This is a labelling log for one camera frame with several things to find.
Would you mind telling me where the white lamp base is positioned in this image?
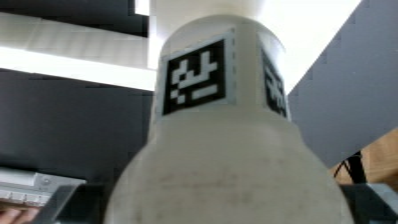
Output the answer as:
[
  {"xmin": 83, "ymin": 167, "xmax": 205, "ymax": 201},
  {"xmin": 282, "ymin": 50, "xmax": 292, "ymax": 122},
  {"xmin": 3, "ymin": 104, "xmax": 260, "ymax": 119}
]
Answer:
[{"xmin": 148, "ymin": 0, "xmax": 267, "ymax": 69}]

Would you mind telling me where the white lamp bulb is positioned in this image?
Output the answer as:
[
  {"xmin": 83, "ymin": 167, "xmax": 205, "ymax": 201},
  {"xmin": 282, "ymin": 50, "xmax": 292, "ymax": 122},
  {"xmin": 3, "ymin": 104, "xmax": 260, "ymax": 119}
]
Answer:
[{"xmin": 104, "ymin": 15, "xmax": 354, "ymax": 224}]

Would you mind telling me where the white L-shaped fence wall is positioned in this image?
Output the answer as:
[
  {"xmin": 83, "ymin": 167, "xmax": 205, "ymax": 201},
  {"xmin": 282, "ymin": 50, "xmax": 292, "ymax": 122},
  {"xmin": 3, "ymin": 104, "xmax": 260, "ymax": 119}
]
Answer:
[{"xmin": 0, "ymin": 0, "xmax": 362, "ymax": 90}]

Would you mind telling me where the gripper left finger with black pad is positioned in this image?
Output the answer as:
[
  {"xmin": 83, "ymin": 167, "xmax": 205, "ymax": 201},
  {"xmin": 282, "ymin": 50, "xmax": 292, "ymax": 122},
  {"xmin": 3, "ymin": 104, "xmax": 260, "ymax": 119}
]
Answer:
[{"xmin": 0, "ymin": 167, "xmax": 88, "ymax": 224}]

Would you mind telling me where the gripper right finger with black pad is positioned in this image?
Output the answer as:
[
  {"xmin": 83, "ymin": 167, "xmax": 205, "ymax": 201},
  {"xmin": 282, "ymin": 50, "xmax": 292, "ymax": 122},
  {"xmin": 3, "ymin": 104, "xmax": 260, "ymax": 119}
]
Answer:
[{"xmin": 342, "ymin": 183, "xmax": 398, "ymax": 224}]

